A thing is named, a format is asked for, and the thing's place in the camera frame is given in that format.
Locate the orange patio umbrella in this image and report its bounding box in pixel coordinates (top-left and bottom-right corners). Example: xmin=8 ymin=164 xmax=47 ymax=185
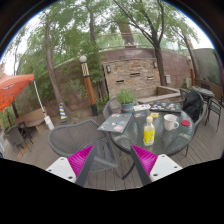
xmin=0 ymin=73 xmax=36 ymax=114

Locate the grey laptop with stickers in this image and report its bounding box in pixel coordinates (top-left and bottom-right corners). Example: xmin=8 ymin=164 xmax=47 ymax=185
xmin=97 ymin=112 xmax=134 ymax=134

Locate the slender-trunked tree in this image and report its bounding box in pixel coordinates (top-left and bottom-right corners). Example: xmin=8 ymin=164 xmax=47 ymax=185
xmin=19 ymin=6 xmax=88 ymax=119

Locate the black metal chair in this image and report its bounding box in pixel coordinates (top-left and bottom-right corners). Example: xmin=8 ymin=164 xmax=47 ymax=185
xmin=204 ymin=96 xmax=224 ymax=133

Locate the clear yellow-labelled drink bottle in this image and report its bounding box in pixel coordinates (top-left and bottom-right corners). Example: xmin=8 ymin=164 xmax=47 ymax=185
xmin=143 ymin=115 xmax=156 ymax=147

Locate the blue sticker card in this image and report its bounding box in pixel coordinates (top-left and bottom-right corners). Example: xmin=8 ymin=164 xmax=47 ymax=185
xmin=133 ymin=111 xmax=148 ymax=118

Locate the yellow blue striped cone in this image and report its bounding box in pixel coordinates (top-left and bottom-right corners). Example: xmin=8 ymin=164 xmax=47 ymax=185
xmin=58 ymin=102 xmax=69 ymax=122

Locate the white sticker sheet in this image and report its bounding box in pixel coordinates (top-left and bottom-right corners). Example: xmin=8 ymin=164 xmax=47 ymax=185
xmin=132 ymin=103 xmax=152 ymax=112

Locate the white ceramic mug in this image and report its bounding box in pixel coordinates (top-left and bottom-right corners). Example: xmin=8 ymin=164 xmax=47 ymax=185
xmin=163 ymin=113 xmax=180 ymax=132

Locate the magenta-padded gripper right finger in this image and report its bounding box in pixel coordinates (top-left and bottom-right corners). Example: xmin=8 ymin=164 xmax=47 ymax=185
xmin=129 ymin=144 xmax=184 ymax=187

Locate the black laptop with stickers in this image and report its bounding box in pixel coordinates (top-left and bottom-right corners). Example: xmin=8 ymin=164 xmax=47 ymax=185
xmin=149 ymin=101 xmax=183 ymax=114

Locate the black backpack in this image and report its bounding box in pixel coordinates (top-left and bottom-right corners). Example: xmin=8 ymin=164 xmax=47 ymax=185
xmin=182 ymin=89 xmax=203 ymax=123

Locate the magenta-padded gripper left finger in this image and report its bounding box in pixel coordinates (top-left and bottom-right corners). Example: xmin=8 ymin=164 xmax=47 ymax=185
xmin=45 ymin=143 xmax=98 ymax=188

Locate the dark round patio table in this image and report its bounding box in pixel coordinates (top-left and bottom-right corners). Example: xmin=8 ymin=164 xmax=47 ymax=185
xmin=191 ymin=85 xmax=216 ymax=101

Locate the dark patio chair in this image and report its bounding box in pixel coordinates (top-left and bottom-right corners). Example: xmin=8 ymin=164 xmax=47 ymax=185
xmin=3 ymin=124 xmax=28 ymax=154

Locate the green plant in blue pot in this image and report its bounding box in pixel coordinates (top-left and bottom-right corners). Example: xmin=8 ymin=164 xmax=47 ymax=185
xmin=115 ymin=88 xmax=137 ymax=114

